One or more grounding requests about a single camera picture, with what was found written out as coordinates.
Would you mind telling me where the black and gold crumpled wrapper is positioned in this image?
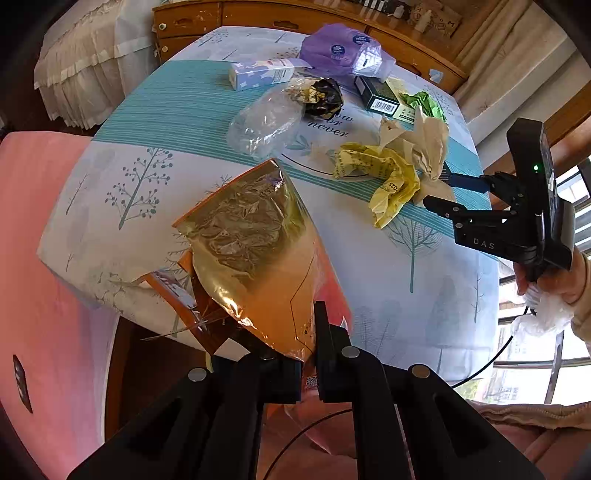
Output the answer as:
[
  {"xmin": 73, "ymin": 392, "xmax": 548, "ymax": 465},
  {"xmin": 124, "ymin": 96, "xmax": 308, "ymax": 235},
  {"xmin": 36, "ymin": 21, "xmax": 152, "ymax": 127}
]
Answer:
[{"xmin": 295, "ymin": 78, "xmax": 345, "ymax": 121}]

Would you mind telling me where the clear plastic bag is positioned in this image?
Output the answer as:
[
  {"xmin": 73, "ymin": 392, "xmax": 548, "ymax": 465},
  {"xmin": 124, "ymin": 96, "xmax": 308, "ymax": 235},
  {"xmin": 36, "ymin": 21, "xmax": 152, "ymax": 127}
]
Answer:
[{"xmin": 226, "ymin": 78, "xmax": 319, "ymax": 160}]

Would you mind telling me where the beige paper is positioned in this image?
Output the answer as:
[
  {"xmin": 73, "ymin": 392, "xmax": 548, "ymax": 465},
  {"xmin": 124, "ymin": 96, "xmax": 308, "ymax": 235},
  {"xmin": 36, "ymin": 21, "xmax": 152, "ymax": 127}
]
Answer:
[{"xmin": 379, "ymin": 107, "xmax": 451, "ymax": 206}]

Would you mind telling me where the beige curtain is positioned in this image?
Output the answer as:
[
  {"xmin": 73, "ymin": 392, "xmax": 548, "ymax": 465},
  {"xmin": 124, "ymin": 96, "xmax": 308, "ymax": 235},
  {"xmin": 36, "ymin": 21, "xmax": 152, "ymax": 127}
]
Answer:
[{"xmin": 455, "ymin": 0, "xmax": 583, "ymax": 144}]

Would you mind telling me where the white lace cloth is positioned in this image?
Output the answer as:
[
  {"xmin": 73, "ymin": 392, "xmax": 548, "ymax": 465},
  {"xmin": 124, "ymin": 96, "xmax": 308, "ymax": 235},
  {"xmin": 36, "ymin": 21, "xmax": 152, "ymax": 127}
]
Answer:
[{"xmin": 34, "ymin": 0, "xmax": 160, "ymax": 127}]

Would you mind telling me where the tree print tablecloth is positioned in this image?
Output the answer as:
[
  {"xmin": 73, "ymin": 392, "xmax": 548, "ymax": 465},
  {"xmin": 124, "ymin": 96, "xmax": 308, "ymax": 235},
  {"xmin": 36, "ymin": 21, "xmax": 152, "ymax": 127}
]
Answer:
[{"xmin": 37, "ymin": 25, "xmax": 502, "ymax": 384}]

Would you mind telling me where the white crumpled plastic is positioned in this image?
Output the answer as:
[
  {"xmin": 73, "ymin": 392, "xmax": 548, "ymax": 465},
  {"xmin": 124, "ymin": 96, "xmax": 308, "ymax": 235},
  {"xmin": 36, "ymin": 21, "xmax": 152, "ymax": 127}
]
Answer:
[{"xmin": 510, "ymin": 288, "xmax": 573, "ymax": 340}]

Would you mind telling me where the purple plastic bag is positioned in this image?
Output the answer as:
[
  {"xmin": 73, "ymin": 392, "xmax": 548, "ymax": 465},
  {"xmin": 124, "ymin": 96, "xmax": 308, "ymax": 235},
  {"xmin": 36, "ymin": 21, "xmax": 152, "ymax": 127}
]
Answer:
[{"xmin": 299, "ymin": 23, "xmax": 395, "ymax": 79}]

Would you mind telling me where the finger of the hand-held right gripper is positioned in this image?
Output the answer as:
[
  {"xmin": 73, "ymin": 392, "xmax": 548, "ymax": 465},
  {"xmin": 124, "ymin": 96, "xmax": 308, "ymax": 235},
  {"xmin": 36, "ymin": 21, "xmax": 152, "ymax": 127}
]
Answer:
[
  {"xmin": 422, "ymin": 195, "xmax": 513, "ymax": 223},
  {"xmin": 441, "ymin": 168, "xmax": 522, "ymax": 205}
]

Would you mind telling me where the pink blanket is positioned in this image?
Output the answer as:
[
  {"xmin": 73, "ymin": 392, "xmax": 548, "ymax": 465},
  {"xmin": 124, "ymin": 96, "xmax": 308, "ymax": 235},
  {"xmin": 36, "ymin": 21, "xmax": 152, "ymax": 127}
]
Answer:
[{"xmin": 0, "ymin": 131, "xmax": 125, "ymax": 480}]

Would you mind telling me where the white and purple box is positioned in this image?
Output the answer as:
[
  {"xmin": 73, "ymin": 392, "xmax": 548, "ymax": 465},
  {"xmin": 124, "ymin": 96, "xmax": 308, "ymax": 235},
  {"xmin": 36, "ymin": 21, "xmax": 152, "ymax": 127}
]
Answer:
[{"xmin": 230, "ymin": 58, "xmax": 308, "ymax": 92}]

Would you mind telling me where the yellow crumpled paper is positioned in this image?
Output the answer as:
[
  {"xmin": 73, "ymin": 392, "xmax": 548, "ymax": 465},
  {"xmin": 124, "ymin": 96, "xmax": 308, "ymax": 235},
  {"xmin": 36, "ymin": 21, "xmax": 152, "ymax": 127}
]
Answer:
[{"xmin": 333, "ymin": 142, "xmax": 422, "ymax": 230}]

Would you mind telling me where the wooden window frame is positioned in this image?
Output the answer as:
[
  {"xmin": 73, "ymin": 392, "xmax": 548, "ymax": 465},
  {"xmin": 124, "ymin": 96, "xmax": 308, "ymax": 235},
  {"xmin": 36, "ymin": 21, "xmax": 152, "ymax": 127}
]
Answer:
[{"xmin": 478, "ymin": 78, "xmax": 591, "ymax": 178}]

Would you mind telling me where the person's right forearm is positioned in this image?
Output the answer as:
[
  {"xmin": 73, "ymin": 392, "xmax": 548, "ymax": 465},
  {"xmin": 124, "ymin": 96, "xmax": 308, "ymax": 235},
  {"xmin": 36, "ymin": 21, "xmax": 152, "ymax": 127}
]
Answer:
[{"xmin": 570, "ymin": 288, "xmax": 591, "ymax": 344}]

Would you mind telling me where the green crumpled paper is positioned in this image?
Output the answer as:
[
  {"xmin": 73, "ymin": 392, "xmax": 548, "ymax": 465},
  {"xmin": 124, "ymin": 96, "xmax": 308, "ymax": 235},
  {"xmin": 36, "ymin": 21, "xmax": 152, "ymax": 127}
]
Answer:
[{"xmin": 399, "ymin": 91, "xmax": 448, "ymax": 121}]

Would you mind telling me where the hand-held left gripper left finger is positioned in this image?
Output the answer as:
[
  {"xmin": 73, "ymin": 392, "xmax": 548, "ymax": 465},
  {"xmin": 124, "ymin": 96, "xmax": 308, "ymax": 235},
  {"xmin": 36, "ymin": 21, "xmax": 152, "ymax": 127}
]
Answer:
[{"xmin": 67, "ymin": 342, "xmax": 305, "ymax": 480}]

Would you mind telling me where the window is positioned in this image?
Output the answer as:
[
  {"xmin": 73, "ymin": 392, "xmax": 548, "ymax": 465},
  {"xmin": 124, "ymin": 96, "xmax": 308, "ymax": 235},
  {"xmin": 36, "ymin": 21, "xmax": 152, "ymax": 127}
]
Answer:
[{"xmin": 494, "ymin": 161, "xmax": 591, "ymax": 407}]

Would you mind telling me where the dark green box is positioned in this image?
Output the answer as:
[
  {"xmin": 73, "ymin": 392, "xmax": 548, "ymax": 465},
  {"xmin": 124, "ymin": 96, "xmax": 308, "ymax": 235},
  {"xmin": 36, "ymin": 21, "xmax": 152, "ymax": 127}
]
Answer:
[{"xmin": 355, "ymin": 75, "xmax": 419, "ymax": 121}]

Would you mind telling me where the beige cloth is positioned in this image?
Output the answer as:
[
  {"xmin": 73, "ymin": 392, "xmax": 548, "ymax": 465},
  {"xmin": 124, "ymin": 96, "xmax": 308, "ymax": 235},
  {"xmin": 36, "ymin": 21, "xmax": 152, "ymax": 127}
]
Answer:
[{"xmin": 475, "ymin": 401, "xmax": 591, "ymax": 432}]

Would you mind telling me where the gold foil snack bag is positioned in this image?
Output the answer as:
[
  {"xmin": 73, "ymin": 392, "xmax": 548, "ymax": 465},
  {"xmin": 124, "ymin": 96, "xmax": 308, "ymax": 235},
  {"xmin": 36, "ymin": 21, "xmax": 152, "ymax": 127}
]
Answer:
[{"xmin": 141, "ymin": 158, "xmax": 352, "ymax": 365}]

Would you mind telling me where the person's right hand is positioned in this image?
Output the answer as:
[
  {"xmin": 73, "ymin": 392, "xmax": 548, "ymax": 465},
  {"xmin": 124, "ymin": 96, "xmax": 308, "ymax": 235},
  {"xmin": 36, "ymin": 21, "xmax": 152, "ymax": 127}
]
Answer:
[{"xmin": 514, "ymin": 251, "xmax": 591, "ymax": 308}]

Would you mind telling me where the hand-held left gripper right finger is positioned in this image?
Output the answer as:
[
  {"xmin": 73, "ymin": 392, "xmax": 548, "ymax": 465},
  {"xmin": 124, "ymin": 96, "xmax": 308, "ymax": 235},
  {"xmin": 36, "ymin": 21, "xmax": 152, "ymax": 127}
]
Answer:
[{"xmin": 311, "ymin": 300, "xmax": 546, "ymax": 480}]

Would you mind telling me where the wooden dresser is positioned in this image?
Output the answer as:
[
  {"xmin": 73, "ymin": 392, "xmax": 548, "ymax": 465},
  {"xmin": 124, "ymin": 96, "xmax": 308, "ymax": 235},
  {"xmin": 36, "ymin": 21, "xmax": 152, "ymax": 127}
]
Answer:
[{"xmin": 152, "ymin": 0, "xmax": 469, "ymax": 93}]

